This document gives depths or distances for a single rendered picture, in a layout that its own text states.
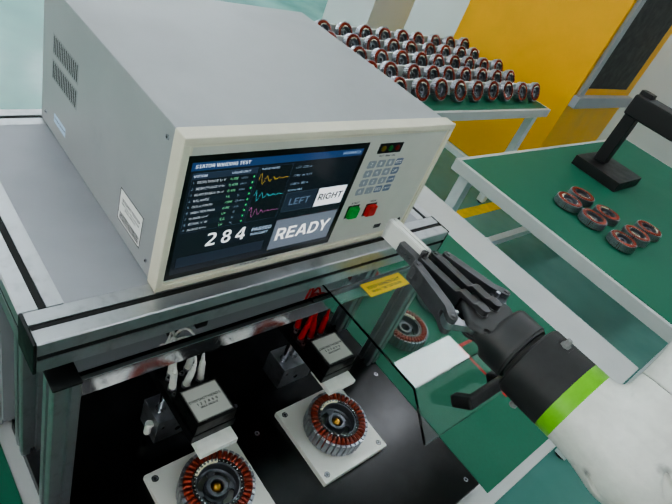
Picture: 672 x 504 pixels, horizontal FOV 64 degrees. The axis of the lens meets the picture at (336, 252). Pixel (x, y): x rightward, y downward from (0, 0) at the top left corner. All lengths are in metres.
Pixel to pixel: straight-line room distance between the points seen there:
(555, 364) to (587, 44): 3.63
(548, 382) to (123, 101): 0.54
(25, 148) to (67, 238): 0.19
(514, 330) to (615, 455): 0.15
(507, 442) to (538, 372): 0.65
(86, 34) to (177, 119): 0.21
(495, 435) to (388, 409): 0.25
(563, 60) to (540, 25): 0.30
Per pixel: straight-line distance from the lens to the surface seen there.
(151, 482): 0.90
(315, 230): 0.75
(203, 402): 0.81
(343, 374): 0.96
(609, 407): 0.61
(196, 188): 0.57
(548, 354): 0.62
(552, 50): 4.24
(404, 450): 1.07
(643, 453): 0.60
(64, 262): 0.68
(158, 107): 0.58
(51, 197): 0.77
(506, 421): 1.28
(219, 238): 0.64
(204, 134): 0.54
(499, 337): 0.63
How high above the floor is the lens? 1.58
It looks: 35 degrees down
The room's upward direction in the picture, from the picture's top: 24 degrees clockwise
